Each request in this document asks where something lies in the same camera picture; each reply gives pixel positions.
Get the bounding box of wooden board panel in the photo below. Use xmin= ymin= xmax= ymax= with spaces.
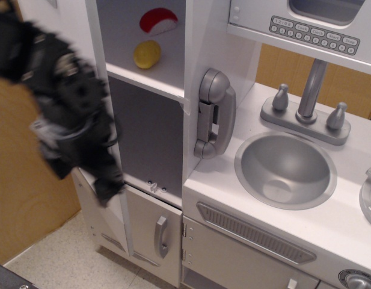
xmin=0 ymin=0 xmax=82 ymax=266

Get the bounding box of silver stove burner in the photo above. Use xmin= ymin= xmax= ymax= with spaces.
xmin=359 ymin=167 xmax=371 ymax=224

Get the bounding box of yellow toy lemon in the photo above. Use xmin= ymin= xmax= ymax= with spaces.
xmin=133 ymin=40 xmax=161 ymax=69

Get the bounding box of red white toy cheese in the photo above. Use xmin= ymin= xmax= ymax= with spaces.
xmin=140 ymin=7 xmax=179 ymax=36

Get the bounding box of white toy microwave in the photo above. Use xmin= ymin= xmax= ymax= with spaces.
xmin=227 ymin=1 xmax=371 ymax=75

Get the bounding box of silver lower door handle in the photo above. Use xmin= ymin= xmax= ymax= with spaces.
xmin=154 ymin=216 xmax=168 ymax=259

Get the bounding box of silver oven vent panel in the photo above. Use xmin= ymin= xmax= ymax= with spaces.
xmin=196 ymin=202 xmax=316 ymax=265

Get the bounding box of black case corner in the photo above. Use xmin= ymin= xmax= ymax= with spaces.
xmin=0 ymin=265 xmax=38 ymax=289

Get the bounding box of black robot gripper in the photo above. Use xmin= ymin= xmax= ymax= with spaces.
xmin=31 ymin=54 xmax=124 ymax=206

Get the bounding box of silver oven knob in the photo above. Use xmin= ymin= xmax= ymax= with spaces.
xmin=338 ymin=269 xmax=371 ymax=289

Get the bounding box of white oven door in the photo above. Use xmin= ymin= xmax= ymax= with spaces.
xmin=182 ymin=217 xmax=319 ymax=288

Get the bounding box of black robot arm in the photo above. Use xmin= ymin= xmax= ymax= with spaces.
xmin=0 ymin=10 xmax=124 ymax=207

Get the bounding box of silver toy faucet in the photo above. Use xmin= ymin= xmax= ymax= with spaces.
xmin=260 ymin=59 xmax=351 ymax=146

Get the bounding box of white toy kitchen cabinet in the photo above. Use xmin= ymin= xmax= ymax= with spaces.
xmin=82 ymin=1 xmax=371 ymax=288

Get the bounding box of silver sink bowl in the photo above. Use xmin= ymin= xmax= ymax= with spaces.
xmin=235 ymin=132 xmax=337 ymax=210

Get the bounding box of white lower freezer door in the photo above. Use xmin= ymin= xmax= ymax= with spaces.
xmin=71 ymin=171 xmax=184 ymax=288

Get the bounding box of silver toy telephone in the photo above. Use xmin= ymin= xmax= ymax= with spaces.
xmin=194 ymin=68 xmax=236 ymax=159

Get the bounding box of white fridge door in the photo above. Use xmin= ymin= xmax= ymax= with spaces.
xmin=43 ymin=0 xmax=135 ymax=256

